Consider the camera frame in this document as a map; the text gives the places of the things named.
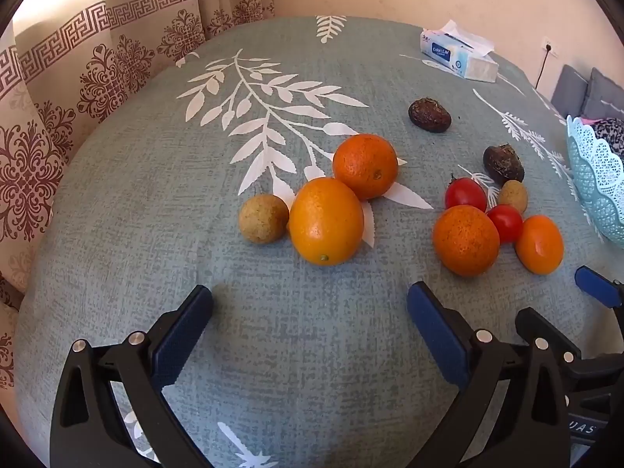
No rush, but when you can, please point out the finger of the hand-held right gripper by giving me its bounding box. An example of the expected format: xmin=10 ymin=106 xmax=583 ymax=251
xmin=574 ymin=265 xmax=624 ymax=309
xmin=515 ymin=306 xmax=584 ymax=369

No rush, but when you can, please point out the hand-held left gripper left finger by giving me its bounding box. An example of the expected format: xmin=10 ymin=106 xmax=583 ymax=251
xmin=50 ymin=284 xmax=214 ymax=468

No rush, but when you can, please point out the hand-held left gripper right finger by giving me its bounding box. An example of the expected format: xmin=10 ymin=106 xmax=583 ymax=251
xmin=407 ymin=281 xmax=571 ymax=468

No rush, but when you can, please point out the small smooth mandarin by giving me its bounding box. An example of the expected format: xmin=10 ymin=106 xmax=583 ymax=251
xmin=515 ymin=215 xmax=565 ymax=275

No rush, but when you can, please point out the speckled orange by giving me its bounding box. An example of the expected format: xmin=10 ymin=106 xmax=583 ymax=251
xmin=432 ymin=205 xmax=501 ymax=278

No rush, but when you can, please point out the light blue lace-pattern basket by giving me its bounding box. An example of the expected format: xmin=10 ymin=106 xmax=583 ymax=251
xmin=565 ymin=115 xmax=624 ymax=245

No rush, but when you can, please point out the small tan fruit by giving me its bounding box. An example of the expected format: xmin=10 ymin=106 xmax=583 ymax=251
xmin=497 ymin=180 xmax=528 ymax=214

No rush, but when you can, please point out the large round tan fruit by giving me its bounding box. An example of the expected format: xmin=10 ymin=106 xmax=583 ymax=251
xmin=238 ymin=194 xmax=290 ymax=245

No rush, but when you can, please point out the dark brown wrinkled fruit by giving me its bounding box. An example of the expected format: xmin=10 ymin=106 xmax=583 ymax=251
xmin=408 ymin=98 xmax=452 ymax=133
xmin=482 ymin=143 xmax=525 ymax=186

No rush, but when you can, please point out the large yellow-orange orange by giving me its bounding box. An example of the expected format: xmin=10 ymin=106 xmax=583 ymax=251
xmin=289 ymin=177 xmax=365 ymax=267

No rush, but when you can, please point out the deep orange round orange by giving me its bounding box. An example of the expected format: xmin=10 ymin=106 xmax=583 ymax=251
xmin=332 ymin=133 xmax=399 ymax=200

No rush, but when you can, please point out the small red tomato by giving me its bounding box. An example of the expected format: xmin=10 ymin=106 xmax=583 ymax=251
xmin=486 ymin=205 xmax=524 ymax=245

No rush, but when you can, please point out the grey-green leaf-print tablecloth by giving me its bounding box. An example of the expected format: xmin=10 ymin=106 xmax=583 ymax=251
xmin=14 ymin=16 xmax=624 ymax=468

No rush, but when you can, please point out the large red tomato with stem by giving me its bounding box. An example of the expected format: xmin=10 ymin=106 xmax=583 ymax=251
xmin=445 ymin=173 xmax=488 ymax=213

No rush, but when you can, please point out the grey upholstered sofa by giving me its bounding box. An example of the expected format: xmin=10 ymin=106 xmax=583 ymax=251
xmin=551 ymin=64 xmax=624 ymax=120

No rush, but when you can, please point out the white and blue tissue pack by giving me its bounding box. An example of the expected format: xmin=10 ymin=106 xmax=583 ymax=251
xmin=419 ymin=19 xmax=499 ymax=83

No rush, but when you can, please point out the beige curtain with brown pattern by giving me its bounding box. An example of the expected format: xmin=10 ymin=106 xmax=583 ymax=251
xmin=0 ymin=0 xmax=276 ymax=391

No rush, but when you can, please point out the black power cable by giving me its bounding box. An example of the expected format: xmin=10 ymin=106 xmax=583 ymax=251
xmin=535 ymin=50 xmax=551 ymax=89

